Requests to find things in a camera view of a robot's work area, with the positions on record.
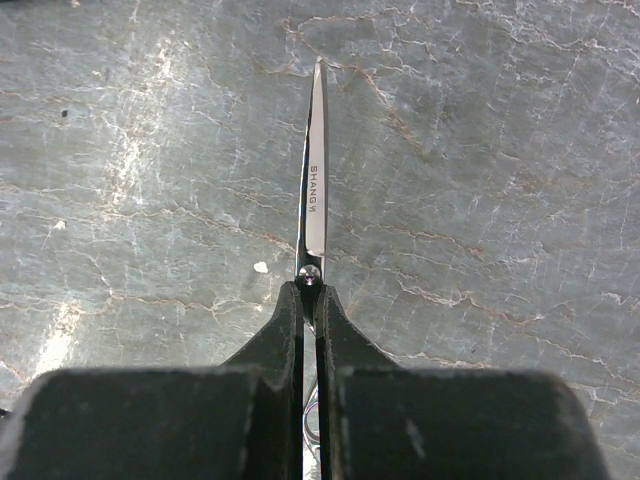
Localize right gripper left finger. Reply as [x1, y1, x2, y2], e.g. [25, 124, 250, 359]
[1, 283, 304, 479]

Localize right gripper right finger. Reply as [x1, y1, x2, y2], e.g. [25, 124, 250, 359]
[315, 287, 610, 479]

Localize silver hair scissors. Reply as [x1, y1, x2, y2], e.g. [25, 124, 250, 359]
[294, 56, 329, 451]

